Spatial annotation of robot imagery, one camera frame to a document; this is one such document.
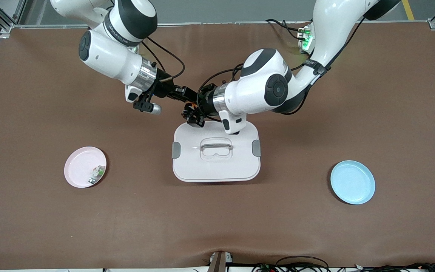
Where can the white lidded storage box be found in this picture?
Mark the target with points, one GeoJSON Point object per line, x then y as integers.
{"type": "Point", "coordinates": [217, 170]}

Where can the green white switch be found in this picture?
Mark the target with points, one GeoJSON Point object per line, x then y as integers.
{"type": "Point", "coordinates": [97, 172]}

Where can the light blue round plate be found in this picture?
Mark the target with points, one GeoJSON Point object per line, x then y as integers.
{"type": "Point", "coordinates": [353, 183]}

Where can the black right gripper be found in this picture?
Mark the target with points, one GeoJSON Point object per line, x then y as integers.
{"type": "Point", "coordinates": [163, 89]}

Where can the pink round plate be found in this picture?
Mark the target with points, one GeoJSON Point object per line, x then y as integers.
{"type": "Point", "coordinates": [79, 166]}

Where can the orange black push-button switch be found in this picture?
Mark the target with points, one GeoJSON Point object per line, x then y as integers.
{"type": "Point", "coordinates": [193, 104]}

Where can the brown table mat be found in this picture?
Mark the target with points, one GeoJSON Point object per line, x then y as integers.
{"type": "Point", "coordinates": [353, 113]}

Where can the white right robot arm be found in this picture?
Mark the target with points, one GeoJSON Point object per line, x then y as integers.
{"type": "Point", "coordinates": [108, 56]}

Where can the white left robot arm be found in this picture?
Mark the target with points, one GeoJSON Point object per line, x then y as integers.
{"type": "Point", "coordinates": [327, 30]}

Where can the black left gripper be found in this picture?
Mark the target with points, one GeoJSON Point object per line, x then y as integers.
{"type": "Point", "coordinates": [203, 105]}

